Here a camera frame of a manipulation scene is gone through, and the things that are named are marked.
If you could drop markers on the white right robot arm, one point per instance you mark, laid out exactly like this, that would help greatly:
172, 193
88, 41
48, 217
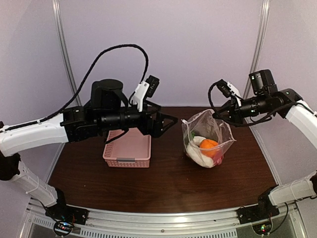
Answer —
286, 131

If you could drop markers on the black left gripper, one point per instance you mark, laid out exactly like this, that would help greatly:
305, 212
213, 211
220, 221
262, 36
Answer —
146, 128

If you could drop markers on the clear zip top bag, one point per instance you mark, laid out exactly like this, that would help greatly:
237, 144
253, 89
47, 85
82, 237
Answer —
203, 124

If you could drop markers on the white toy bun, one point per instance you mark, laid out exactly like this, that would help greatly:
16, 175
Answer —
203, 160
193, 148

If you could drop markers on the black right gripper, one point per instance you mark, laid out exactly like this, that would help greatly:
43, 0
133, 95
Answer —
235, 115

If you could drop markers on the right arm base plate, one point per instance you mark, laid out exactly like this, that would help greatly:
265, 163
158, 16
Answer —
253, 214

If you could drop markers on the pink plastic basket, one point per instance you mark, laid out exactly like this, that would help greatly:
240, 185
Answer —
132, 150

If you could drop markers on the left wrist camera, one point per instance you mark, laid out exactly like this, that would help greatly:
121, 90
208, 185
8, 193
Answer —
146, 88

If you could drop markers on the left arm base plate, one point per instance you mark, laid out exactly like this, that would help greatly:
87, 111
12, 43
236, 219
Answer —
66, 213

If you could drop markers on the aluminium frame post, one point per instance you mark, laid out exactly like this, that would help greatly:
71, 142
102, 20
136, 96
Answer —
63, 46
263, 23

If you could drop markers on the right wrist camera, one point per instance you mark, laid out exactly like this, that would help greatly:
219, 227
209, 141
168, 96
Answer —
231, 90

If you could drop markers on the right aluminium frame post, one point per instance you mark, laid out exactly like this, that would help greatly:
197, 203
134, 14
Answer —
263, 23

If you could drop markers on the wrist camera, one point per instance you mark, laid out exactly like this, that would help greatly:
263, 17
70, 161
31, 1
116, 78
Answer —
231, 90
146, 88

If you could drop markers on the front aluminium rail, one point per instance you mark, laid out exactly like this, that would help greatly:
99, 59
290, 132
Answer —
222, 223

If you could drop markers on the red toy fruit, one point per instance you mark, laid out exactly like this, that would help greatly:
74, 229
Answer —
218, 159

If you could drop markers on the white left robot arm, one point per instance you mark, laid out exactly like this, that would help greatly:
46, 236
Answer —
25, 139

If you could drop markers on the left aluminium frame post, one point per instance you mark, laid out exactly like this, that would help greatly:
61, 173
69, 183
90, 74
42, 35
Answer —
63, 46

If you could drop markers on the orange toy fruit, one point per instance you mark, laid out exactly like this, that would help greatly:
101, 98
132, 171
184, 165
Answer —
207, 147

